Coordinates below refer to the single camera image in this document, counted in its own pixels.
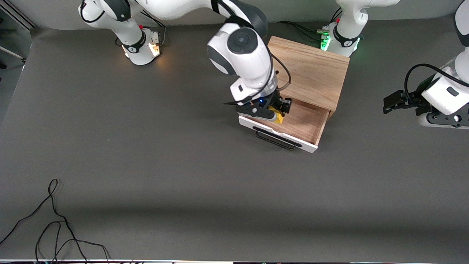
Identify yellow cube block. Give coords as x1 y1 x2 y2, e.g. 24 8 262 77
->
269 107 285 124

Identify wooden drawer with white front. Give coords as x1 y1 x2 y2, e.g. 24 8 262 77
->
239 96 330 154

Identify wooden drawer cabinet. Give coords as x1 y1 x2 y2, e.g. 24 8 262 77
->
267 36 350 120

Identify light grey backdrop cloth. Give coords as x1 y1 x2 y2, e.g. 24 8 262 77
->
7 0 469 30

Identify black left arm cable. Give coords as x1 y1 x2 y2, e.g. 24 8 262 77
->
404 64 469 103

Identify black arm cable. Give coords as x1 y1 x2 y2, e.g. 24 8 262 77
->
271 55 292 92
404 64 469 103

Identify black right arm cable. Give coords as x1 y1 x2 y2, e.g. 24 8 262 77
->
271 55 292 92

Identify black left arm base cables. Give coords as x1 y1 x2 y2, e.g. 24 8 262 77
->
277 7 343 41

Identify black arm base cables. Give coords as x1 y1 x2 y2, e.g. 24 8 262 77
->
115 9 167 48
277 7 343 41

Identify black right arm base cables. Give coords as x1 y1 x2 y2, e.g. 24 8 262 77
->
115 9 167 48

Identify thin black loose cable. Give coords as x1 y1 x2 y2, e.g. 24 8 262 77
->
0 179 110 264

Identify white frame bar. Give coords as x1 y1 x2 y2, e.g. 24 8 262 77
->
0 46 27 63

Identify aluminium frame rail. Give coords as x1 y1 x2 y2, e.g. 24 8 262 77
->
0 0 37 30

